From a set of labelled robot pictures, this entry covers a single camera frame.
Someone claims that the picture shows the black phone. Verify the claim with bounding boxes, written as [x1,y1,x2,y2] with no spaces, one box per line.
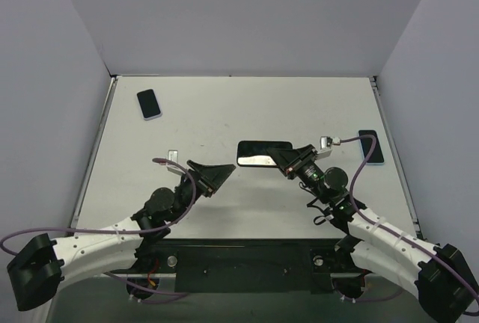
[237,141,293,168]

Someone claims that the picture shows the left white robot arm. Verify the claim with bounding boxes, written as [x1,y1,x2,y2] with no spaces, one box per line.
[7,161,236,312]

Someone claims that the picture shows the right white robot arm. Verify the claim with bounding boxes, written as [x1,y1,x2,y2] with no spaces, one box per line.
[268,141,478,322]

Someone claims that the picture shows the phone in blue case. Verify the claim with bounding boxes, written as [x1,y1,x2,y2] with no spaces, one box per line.
[359,129,385,165]

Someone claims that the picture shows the phone in lilac case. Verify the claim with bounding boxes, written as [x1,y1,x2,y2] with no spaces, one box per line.
[136,89,162,120]

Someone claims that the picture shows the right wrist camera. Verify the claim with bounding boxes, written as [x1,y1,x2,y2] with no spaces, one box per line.
[317,136,341,159]

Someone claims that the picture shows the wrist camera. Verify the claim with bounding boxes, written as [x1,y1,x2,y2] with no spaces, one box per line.
[317,136,341,159]
[152,150,184,175]

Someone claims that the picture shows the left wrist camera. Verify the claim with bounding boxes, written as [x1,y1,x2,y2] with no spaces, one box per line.
[152,150,184,175]

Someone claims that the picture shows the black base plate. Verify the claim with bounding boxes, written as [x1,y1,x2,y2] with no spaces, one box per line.
[116,239,375,297]

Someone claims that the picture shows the aluminium rail frame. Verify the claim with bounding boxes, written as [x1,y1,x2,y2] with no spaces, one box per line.
[72,76,417,239]

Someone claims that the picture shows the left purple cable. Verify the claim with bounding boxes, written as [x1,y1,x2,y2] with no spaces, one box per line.
[0,157,199,305]

